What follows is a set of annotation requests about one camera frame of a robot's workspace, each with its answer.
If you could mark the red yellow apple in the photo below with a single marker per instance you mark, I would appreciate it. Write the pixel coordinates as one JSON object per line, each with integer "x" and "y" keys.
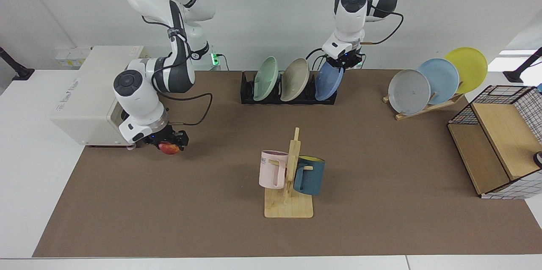
{"x": 169, "y": 149}

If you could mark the beige plate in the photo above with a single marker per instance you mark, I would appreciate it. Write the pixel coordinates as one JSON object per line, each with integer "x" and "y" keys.
{"x": 295, "y": 79}

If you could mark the grey plate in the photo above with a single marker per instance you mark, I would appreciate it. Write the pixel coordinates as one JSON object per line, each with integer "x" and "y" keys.
{"x": 408, "y": 92}

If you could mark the black dish rack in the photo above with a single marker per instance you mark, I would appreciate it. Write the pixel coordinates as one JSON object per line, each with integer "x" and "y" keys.
{"x": 247, "y": 92}

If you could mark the pale green plate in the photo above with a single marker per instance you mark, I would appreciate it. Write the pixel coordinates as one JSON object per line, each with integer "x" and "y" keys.
{"x": 266, "y": 77}

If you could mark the wooden plate rack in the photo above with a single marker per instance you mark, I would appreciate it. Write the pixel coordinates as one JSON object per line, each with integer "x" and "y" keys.
{"x": 423, "y": 111}

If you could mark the light blue plate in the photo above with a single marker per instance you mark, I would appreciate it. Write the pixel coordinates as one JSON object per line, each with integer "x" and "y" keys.
{"x": 442, "y": 77}

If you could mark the yellow plate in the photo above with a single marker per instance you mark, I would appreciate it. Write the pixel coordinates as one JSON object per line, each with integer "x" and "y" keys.
{"x": 470, "y": 67}

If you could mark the pale toaster oven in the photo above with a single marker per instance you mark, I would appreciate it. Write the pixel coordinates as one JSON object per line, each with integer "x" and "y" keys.
{"x": 84, "y": 105}

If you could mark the pink cup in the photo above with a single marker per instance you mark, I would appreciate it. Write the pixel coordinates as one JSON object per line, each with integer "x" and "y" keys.
{"x": 269, "y": 172}

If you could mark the white socket strip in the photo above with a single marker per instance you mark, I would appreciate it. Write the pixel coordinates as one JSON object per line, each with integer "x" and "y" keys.
{"x": 72, "y": 56}

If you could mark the dark teal cup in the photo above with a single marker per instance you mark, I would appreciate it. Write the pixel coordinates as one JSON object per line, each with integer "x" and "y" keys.
{"x": 313, "y": 177}

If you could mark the wooden cup stand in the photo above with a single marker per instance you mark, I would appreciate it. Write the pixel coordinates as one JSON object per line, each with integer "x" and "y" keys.
{"x": 288, "y": 208}

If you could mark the brown table cloth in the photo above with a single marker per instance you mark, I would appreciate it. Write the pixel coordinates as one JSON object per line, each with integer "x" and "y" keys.
{"x": 381, "y": 198}

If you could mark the round lid with dark rim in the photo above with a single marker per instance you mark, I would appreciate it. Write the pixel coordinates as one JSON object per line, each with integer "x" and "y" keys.
{"x": 538, "y": 160}

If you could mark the black camera stand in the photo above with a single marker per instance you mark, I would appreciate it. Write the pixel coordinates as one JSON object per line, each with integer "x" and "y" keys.
{"x": 514, "y": 76}
{"x": 21, "y": 73}

